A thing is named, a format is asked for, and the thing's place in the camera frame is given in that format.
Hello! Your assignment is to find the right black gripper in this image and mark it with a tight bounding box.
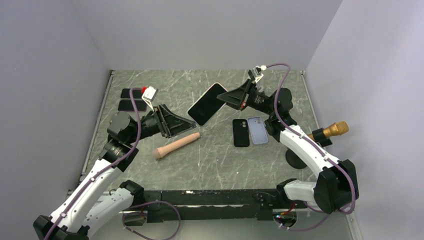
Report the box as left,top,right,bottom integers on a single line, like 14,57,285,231
216,79,276,117

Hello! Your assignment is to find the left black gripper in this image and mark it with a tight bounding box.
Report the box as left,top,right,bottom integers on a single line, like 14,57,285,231
126,103,196,144

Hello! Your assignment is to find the black phone dark case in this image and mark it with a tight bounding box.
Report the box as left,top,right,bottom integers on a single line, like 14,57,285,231
232,119,250,148

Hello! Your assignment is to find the lavender phone case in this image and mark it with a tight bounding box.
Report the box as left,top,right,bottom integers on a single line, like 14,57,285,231
247,116,269,145

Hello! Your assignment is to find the purple smartphone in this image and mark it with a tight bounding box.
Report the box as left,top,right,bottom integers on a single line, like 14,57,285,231
117,99,147,112

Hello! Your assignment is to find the black smartphone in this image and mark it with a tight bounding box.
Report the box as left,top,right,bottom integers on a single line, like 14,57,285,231
120,88,143,99

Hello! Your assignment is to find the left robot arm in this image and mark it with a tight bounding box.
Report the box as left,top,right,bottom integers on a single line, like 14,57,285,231
33,104,196,240

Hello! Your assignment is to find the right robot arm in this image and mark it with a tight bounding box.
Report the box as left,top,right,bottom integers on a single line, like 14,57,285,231
217,80,359,214

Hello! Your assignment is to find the pink microphone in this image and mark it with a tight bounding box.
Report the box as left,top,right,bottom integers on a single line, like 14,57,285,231
152,132,201,160

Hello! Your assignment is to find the black base bar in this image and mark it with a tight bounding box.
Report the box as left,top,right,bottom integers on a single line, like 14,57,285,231
133,188,306,223

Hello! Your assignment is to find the black microphone stand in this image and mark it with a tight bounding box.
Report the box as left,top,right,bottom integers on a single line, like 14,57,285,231
285,149,308,170

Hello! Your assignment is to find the gold microphone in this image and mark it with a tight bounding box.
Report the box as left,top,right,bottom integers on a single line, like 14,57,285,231
308,121,349,143

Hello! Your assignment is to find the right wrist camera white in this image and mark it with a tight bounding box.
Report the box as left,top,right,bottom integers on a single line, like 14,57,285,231
248,65,267,84

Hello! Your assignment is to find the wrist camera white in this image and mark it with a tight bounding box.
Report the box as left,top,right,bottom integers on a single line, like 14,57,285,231
248,65,267,84
140,86,159,111

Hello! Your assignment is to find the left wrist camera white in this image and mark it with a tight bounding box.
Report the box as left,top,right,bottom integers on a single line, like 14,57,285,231
140,86,159,111

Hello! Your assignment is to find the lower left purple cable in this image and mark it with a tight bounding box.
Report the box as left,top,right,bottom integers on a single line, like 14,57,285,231
121,200,182,240

